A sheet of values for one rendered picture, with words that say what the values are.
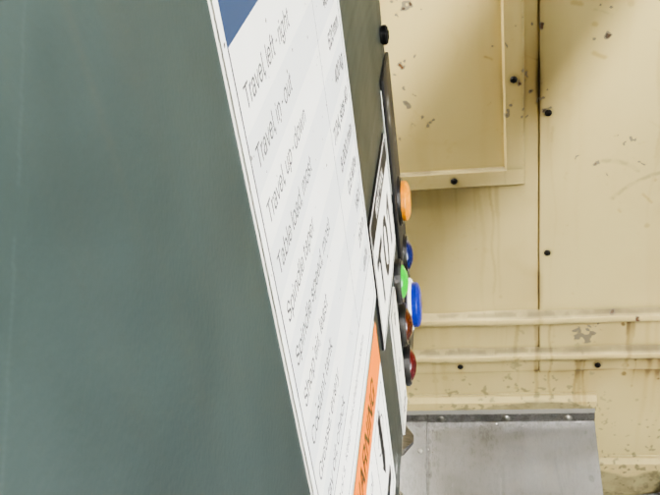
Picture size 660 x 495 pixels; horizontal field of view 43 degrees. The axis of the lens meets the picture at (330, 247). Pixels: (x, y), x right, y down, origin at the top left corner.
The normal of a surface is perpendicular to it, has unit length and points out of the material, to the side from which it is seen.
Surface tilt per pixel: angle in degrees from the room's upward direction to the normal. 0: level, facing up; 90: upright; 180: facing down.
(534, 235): 90
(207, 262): 90
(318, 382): 90
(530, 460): 24
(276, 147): 90
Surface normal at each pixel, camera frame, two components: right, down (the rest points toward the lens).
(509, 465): -0.17, -0.54
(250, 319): 0.98, -0.04
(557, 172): -0.10, 0.54
